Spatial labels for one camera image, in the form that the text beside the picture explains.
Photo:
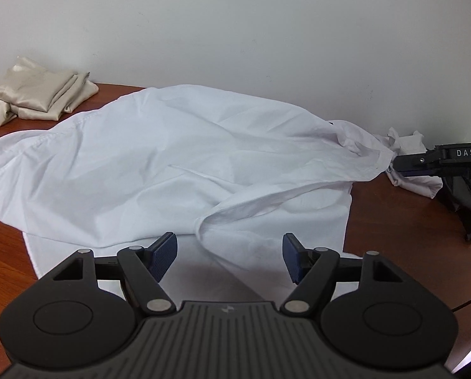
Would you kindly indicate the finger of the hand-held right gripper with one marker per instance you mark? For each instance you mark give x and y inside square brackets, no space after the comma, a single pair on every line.
[411,162]
[417,173]

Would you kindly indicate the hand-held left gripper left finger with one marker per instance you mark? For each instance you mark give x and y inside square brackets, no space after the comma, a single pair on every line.
[162,256]

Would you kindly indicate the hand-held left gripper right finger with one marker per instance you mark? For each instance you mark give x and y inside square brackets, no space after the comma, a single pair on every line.
[290,256]

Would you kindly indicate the white long-sleeved shirt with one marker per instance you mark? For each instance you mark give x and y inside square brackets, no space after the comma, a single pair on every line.
[180,158]

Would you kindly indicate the crumpled white garment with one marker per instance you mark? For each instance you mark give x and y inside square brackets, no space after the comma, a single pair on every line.
[411,142]

